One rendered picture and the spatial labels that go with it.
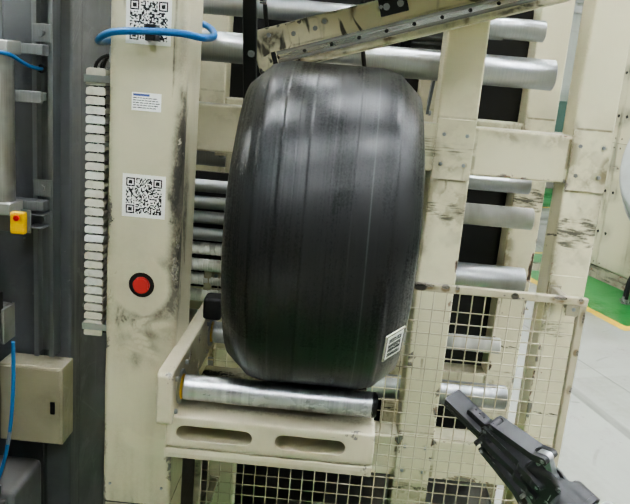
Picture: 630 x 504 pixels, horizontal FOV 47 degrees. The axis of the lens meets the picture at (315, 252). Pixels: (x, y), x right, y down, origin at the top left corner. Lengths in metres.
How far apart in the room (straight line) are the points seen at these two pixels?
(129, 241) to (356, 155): 0.46
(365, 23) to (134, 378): 0.87
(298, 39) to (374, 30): 0.16
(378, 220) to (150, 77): 0.47
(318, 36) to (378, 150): 0.59
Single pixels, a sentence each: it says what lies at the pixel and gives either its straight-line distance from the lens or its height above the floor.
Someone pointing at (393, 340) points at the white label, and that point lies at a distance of 1.13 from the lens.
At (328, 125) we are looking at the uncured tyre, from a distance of 1.09.
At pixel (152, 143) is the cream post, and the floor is 1.31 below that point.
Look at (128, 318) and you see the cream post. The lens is 1.34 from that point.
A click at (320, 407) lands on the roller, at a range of 1.26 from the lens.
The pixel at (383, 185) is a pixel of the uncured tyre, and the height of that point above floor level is 1.30.
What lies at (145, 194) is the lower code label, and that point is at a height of 1.22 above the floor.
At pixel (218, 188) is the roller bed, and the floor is 1.18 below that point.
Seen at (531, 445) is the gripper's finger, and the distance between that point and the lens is 1.03.
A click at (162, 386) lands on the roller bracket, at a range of 1.24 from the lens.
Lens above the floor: 1.45
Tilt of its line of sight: 14 degrees down
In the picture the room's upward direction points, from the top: 5 degrees clockwise
